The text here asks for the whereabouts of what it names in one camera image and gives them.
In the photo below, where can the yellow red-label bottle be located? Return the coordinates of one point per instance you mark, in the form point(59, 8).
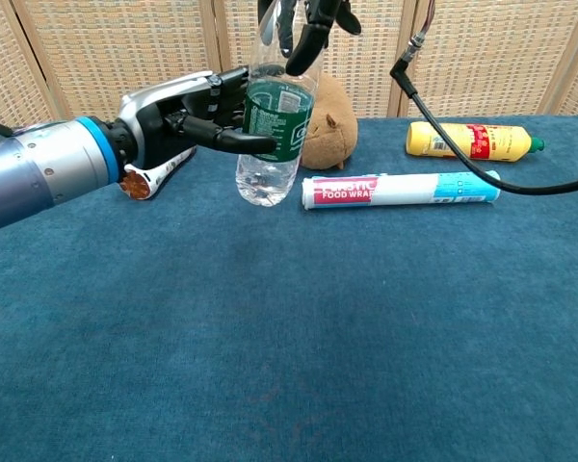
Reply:
point(481, 142)

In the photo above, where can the blue table cloth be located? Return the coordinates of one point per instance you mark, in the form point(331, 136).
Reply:
point(270, 327)

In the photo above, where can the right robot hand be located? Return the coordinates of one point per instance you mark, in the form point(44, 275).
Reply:
point(313, 33)

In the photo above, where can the plastic food wrap box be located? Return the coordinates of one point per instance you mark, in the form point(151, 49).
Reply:
point(395, 190)

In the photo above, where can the brown capybara plush toy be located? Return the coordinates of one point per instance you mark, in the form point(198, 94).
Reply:
point(330, 132)

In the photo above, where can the white yellow-cap drink bottle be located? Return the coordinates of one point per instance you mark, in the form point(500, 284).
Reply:
point(144, 180)

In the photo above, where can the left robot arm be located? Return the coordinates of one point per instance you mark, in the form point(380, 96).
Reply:
point(38, 168)

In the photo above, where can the clear green-label water bottle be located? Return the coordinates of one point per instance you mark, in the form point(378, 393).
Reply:
point(274, 125)

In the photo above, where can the woven folding screen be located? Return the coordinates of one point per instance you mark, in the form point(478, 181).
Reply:
point(125, 53)

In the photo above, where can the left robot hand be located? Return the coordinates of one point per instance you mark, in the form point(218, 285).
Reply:
point(173, 118)

